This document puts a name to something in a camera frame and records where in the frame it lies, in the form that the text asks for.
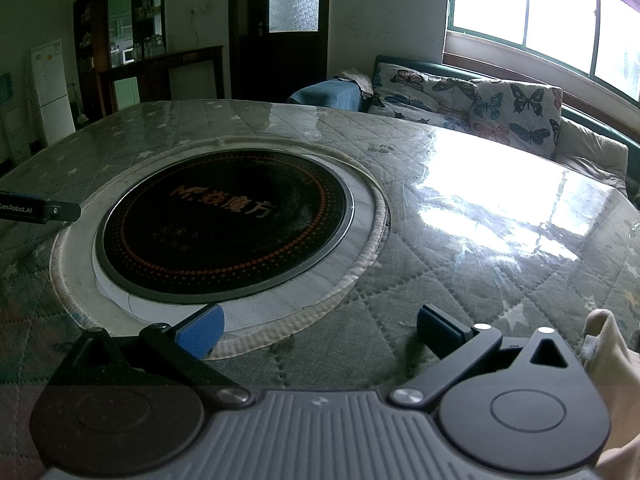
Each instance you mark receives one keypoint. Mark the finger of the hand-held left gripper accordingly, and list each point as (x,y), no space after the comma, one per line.
(65,212)

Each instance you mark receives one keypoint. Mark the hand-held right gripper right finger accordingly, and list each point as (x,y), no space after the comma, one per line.
(440,331)

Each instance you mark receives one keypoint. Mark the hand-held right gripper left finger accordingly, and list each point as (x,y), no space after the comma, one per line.
(202,332)

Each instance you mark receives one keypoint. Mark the cream garment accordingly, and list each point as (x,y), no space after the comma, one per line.
(615,350)

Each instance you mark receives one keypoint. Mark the black round induction cooktop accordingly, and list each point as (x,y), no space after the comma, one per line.
(225,220)

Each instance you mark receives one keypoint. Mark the white refrigerator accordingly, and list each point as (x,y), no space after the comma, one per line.
(50,90)

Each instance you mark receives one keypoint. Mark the dark wooden cabinet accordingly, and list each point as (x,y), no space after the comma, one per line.
(150,75)

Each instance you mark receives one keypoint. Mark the white microwave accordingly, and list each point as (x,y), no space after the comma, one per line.
(128,55)

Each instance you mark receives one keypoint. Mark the beige cushion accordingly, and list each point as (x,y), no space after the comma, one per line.
(590,150)

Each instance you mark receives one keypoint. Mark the dark door with frosted glass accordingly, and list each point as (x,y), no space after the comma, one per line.
(250,60)

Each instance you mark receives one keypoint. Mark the blue armrest cover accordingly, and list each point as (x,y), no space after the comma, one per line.
(325,94)

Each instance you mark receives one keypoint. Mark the beige crumpled cloth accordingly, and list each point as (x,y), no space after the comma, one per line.
(355,81)

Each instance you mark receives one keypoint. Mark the teal sofa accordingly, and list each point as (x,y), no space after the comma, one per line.
(415,60)

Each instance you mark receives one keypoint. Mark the window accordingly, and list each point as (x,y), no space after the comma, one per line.
(550,10)

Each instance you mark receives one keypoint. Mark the wall socket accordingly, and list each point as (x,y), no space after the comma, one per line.
(198,9)

